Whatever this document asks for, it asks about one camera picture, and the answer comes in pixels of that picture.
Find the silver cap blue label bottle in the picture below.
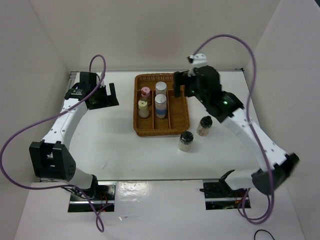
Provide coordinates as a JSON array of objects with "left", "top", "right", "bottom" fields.
[{"left": 155, "top": 81, "right": 167, "bottom": 96}]

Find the grey cap blue label bottle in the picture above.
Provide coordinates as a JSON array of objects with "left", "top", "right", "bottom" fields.
[{"left": 154, "top": 94, "right": 167, "bottom": 119}]

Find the pink cap spice bottle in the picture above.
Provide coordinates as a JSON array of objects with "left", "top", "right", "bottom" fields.
[{"left": 141, "top": 86, "right": 152, "bottom": 105}]

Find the black cap jar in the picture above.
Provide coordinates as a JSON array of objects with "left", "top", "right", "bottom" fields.
[
  {"left": 178, "top": 131, "right": 194, "bottom": 152},
  {"left": 197, "top": 115, "right": 213, "bottom": 137}
]

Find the yellow cap spice bottle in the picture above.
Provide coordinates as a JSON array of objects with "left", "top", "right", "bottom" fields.
[{"left": 138, "top": 99, "right": 150, "bottom": 119}]

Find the black cap jar front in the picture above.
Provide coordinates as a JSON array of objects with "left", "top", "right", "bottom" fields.
[{"left": 178, "top": 131, "right": 194, "bottom": 152}]

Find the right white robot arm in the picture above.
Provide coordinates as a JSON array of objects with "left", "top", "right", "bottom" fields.
[{"left": 172, "top": 65, "right": 300, "bottom": 197}]

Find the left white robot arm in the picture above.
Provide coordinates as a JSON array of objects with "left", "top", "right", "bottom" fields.
[{"left": 29, "top": 71, "right": 119, "bottom": 200}]

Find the brown wicker divided basket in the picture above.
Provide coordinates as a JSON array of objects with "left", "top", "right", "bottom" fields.
[{"left": 133, "top": 73, "right": 190, "bottom": 137}]

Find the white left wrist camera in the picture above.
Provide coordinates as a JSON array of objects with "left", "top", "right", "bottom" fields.
[{"left": 96, "top": 71, "right": 105, "bottom": 86}]

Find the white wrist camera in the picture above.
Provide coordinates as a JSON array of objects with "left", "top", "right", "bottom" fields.
[
  {"left": 96, "top": 71, "right": 105, "bottom": 86},
  {"left": 187, "top": 53, "right": 208, "bottom": 77}
]

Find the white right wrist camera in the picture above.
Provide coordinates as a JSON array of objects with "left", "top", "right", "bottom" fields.
[{"left": 187, "top": 53, "right": 208, "bottom": 77}]

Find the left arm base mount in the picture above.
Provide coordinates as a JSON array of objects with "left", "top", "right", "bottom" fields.
[{"left": 67, "top": 181, "right": 117, "bottom": 213}]

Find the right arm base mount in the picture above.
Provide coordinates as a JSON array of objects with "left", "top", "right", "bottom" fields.
[{"left": 199, "top": 180, "right": 247, "bottom": 211}]

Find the thin black cable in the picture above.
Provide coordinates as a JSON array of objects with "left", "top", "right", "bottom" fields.
[{"left": 254, "top": 228, "right": 276, "bottom": 240}]

